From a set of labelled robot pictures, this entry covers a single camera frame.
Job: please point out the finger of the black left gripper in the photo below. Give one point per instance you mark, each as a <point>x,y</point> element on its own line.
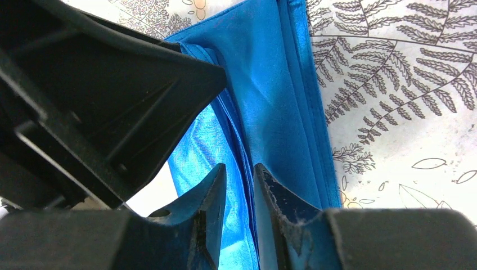
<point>90,108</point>

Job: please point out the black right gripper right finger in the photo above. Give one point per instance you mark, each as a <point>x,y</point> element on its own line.
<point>293,234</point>

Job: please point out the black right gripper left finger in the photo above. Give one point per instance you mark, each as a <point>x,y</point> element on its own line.
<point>185,234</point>

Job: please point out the blue cloth napkin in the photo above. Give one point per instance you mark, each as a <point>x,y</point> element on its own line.
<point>270,113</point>

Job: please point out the floral tablecloth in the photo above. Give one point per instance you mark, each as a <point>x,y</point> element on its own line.
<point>398,84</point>

